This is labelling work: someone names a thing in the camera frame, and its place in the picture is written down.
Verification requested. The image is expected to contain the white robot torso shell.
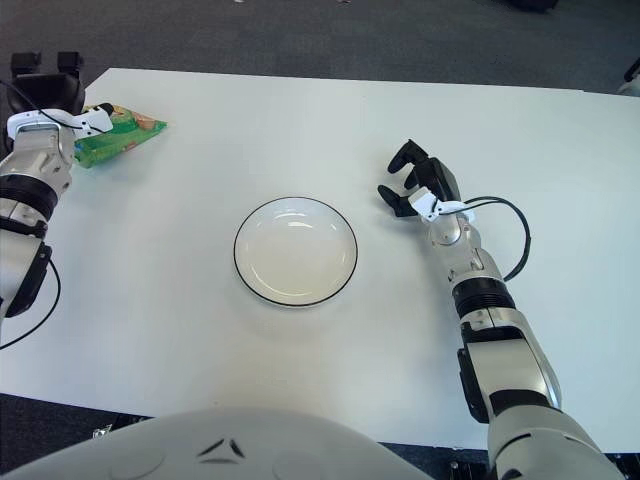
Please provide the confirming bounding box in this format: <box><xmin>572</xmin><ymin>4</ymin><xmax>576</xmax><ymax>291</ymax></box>
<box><xmin>0</xmin><ymin>405</ymin><xmax>436</xmax><ymax>480</ymax></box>

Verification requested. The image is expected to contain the white plate with black rim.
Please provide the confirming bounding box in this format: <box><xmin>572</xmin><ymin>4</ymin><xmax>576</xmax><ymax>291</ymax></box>
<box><xmin>232</xmin><ymin>197</ymin><xmax>359</xmax><ymax>307</ymax></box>

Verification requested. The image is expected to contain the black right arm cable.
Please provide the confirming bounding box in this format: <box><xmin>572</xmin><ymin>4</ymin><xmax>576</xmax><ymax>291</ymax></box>
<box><xmin>464</xmin><ymin>196</ymin><xmax>532</xmax><ymax>282</ymax></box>

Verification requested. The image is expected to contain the green potato chip bag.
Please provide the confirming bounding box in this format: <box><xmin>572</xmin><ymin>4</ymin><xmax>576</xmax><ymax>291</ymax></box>
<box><xmin>73</xmin><ymin>102</ymin><xmax>169</xmax><ymax>170</ymax></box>

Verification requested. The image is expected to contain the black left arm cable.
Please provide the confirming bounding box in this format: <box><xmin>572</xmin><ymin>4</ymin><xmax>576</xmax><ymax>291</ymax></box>
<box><xmin>0</xmin><ymin>79</ymin><xmax>62</xmax><ymax>351</ymax></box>

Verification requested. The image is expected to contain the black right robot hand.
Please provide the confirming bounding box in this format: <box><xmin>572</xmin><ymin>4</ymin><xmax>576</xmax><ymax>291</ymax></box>
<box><xmin>377</xmin><ymin>139</ymin><xmax>476</xmax><ymax>224</ymax></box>

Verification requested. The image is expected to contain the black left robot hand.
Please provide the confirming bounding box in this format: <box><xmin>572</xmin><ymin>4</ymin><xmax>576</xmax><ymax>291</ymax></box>
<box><xmin>5</xmin><ymin>51</ymin><xmax>115</xmax><ymax>141</ymax></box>

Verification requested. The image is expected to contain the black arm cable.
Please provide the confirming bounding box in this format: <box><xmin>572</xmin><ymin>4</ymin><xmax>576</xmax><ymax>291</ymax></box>
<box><xmin>0</xmin><ymin>79</ymin><xmax>62</xmax><ymax>351</ymax></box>
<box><xmin>464</xmin><ymin>196</ymin><xmax>532</xmax><ymax>282</ymax></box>

